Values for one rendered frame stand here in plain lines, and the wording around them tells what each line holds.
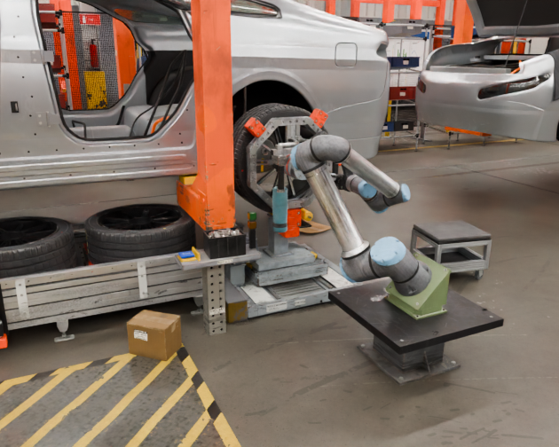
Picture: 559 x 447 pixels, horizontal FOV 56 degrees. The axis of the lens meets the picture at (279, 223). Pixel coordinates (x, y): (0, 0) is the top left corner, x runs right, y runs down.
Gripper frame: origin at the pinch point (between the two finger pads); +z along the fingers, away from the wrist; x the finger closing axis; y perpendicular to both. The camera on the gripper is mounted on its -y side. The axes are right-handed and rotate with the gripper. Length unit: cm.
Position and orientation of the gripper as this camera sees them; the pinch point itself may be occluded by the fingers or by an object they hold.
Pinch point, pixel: (334, 171)
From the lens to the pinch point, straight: 306.1
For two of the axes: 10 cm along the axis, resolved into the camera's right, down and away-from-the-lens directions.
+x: 9.1, -1.2, 4.0
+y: -0.1, 9.5, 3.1
